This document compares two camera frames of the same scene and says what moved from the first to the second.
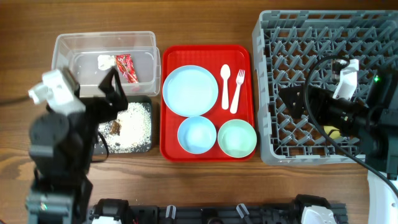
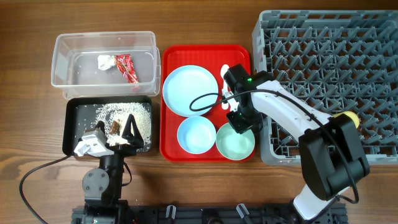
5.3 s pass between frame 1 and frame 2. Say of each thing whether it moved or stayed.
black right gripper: moved
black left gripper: moved
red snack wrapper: stayed
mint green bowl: stayed
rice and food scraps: stayed
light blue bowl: stayed
